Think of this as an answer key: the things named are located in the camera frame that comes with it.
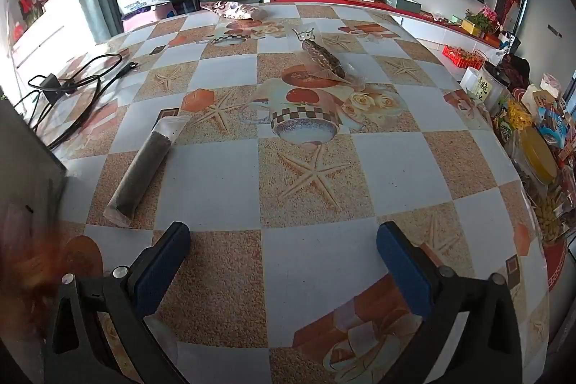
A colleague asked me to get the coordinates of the floral printed packet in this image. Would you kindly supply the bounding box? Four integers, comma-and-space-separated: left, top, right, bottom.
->
200, 0, 262, 21

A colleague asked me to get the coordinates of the brown cylindrical object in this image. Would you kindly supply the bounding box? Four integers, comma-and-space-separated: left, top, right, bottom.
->
103, 116, 190, 227

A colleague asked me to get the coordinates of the green box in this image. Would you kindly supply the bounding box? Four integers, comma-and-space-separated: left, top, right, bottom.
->
382, 0, 421, 13

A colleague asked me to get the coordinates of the grey cardboard box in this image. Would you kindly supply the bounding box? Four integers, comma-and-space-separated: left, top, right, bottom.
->
0, 98, 68, 241

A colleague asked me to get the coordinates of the white jar with black lid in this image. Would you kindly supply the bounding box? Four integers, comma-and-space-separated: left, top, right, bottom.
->
477, 64, 511, 115

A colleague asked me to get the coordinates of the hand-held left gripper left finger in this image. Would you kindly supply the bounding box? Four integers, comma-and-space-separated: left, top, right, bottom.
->
42, 221, 192, 384

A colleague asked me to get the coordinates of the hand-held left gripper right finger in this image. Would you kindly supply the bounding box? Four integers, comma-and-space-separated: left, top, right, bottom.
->
375, 221, 527, 384

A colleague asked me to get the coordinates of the black power adapter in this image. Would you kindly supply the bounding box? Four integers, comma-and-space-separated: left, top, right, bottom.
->
40, 73, 68, 103

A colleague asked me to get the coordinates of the red basket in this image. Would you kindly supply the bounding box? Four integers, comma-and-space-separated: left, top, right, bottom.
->
442, 45, 489, 71

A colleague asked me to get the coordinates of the dark owl print snack packet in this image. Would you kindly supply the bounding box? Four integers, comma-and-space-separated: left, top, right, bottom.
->
292, 28, 365, 90

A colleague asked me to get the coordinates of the black power cable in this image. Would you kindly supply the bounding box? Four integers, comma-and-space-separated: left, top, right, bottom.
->
13, 53, 138, 146

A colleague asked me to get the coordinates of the pile of assorted snack packets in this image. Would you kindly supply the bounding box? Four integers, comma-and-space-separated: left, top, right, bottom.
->
492, 71, 576, 245

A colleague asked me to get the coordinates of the pink flower pot plant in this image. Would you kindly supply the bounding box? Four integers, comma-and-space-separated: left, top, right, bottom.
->
463, 5, 500, 38

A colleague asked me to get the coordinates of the pink plastic stool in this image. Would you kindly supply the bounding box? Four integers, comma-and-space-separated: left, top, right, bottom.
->
121, 4, 176, 34

